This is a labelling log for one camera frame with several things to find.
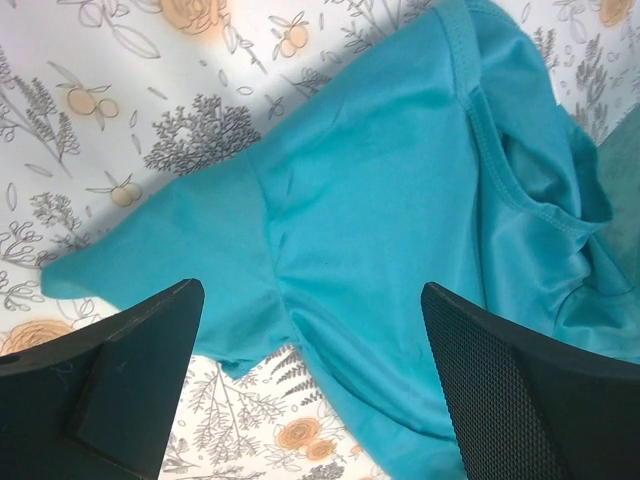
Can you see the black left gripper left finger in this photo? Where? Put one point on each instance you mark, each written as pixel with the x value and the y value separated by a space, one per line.
pixel 99 403

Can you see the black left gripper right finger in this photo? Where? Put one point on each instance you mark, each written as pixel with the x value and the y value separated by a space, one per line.
pixel 526 406

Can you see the teal t-shirt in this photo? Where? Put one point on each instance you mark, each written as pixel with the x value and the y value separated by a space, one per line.
pixel 439 155

